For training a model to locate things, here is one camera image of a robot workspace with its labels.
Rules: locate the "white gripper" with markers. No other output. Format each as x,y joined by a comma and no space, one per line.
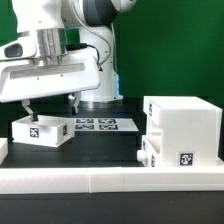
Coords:
21,80

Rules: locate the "white front drawer with knob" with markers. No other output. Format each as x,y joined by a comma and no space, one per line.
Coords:
150,153

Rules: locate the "white drawer cabinet box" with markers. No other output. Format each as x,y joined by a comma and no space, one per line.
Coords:
190,130

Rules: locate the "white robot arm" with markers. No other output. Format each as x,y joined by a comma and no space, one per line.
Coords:
63,47

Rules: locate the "white rear drawer tray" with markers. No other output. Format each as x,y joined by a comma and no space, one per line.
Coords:
48,131

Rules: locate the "white fiducial marker plate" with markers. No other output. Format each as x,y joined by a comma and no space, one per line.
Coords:
105,124

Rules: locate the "white U-shaped fence rail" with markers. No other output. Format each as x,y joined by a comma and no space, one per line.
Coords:
93,180

